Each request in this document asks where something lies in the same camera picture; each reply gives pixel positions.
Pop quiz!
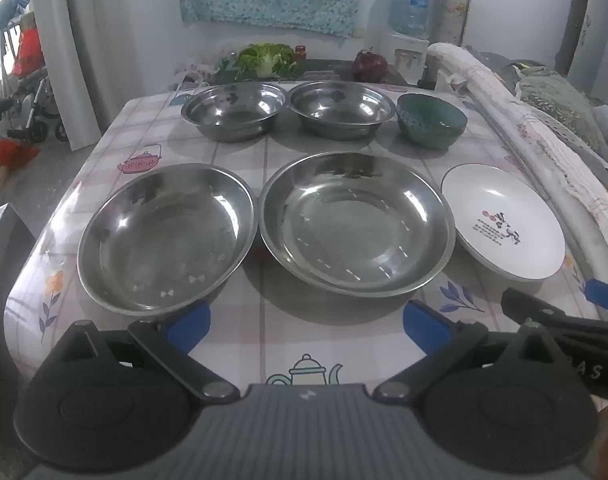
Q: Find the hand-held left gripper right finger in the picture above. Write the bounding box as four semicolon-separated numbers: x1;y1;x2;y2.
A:
371;300;555;406

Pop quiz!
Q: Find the clear plastic bag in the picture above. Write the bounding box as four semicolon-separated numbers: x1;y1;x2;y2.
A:
174;62;210;92

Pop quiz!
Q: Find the white curtain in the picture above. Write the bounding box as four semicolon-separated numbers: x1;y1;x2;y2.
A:
26;0;135;151

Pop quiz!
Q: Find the stainless steel bowl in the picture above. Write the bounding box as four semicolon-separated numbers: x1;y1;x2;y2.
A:
288;80;398;140
180;81;288;143

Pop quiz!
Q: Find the white printed ceramic plate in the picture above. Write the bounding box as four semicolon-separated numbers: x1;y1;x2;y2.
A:
440;164;567;281

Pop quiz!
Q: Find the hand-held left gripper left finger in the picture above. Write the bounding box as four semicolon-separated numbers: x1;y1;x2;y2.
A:
59;300;242;406

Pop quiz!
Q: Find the red item on floor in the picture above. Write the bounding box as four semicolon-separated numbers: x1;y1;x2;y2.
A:
0;137;35;168

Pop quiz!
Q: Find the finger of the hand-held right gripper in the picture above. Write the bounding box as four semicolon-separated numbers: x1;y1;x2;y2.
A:
584;279;608;319
500;286;608;350

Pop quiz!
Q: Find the green ceramic bowl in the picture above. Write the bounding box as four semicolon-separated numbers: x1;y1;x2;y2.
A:
396;93;469;150

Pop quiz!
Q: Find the blue water bottle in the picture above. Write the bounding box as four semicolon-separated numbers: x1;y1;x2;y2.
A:
388;0;432;38

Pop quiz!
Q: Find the plaid printed tablecloth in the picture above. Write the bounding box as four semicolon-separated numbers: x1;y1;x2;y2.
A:
3;85;608;396

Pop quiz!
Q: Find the blue hanging garment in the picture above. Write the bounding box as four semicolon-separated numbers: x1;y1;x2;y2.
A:
0;0;32;31

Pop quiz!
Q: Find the folded stroller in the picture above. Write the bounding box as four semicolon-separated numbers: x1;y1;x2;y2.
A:
6;77;70;143

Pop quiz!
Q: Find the white printed carton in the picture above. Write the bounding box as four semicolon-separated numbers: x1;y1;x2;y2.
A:
431;0;472;48

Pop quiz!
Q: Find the large stainless steel plate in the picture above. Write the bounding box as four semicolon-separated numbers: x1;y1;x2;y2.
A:
259;151;457;297
77;162;259;318

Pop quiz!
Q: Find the white lace-trimmed cover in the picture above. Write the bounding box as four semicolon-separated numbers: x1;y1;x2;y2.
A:
426;42;608;241

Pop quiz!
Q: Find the grey flat box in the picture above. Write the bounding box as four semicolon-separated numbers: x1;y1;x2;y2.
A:
0;204;35;311

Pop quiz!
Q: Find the floral grey-green pillow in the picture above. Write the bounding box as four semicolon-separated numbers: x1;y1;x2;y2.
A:
514;67;608;178

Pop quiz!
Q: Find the red hanging bag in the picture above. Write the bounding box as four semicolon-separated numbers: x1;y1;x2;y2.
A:
11;27;44;78

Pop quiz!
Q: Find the white water dispenser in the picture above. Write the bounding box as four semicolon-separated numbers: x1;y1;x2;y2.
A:
381;32;430;86

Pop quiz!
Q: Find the green leafy lettuce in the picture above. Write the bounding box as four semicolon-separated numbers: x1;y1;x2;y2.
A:
234;42;301;78

